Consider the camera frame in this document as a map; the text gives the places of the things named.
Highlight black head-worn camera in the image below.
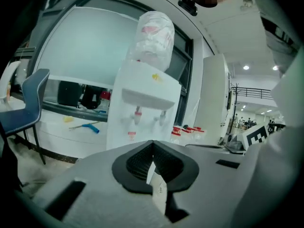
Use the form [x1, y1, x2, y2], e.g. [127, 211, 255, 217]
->
[178, 0, 199, 17]

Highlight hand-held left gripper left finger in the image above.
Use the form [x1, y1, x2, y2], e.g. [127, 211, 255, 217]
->
[32, 140, 172, 224]

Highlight black office chair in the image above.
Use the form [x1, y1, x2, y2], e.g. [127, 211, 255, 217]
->
[57, 80, 83, 108]
[81, 85, 103, 110]

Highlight black balcony railing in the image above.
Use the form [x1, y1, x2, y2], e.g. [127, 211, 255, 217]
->
[237, 86, 274, 101]

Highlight dark framed window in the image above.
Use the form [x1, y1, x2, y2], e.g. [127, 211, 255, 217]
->
[27, 0, 194, 126]

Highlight white water dispenser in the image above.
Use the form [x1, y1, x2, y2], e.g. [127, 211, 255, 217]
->
[106, 60, 182, 151]

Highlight blue chair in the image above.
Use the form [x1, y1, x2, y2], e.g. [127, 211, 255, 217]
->
[0, 68, 51, 165]

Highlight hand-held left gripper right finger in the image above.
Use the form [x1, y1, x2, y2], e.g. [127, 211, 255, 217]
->
[152, 140, 247, 224]

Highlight plastic-wrapped water bottle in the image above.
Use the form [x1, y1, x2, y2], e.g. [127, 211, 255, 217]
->
[125, 10, 176, 72]

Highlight white paper cup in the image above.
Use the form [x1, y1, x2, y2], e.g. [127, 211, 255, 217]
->
[146, 162, 168, 216]

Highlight tall white cabinet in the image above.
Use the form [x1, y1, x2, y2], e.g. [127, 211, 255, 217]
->
[193, 53, 232, 146]

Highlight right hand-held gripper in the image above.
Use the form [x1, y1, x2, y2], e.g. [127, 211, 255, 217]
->
[224, 124, 270, 155]

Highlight black coat rack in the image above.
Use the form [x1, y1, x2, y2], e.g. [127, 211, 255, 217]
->
[230, 83, 241, 128]

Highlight blue-handled tool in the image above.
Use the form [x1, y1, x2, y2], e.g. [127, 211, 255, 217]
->
[68, 121, 101, 135]

